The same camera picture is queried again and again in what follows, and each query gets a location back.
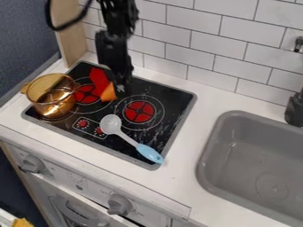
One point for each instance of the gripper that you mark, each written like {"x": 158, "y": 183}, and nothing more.
{"x": 112, "y": 50}

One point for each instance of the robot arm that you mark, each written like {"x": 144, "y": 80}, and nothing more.
{"x": 118, "y": 16}

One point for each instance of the amber clear pot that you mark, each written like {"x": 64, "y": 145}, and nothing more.
{"x": 53, "y": 96}

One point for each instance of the orange red toy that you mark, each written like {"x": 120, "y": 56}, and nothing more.
{"x": 102, "y": 82}

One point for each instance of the toy stove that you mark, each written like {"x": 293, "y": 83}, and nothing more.
{"x": 165, "y": 112}

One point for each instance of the wooden board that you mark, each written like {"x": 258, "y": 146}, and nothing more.
{"x": 71, "y": 38}

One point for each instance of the toy sink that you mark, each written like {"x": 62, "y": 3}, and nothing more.
{"x": 252, "y": 165}

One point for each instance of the tap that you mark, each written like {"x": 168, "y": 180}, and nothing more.
{"x": 295, "y": 109}

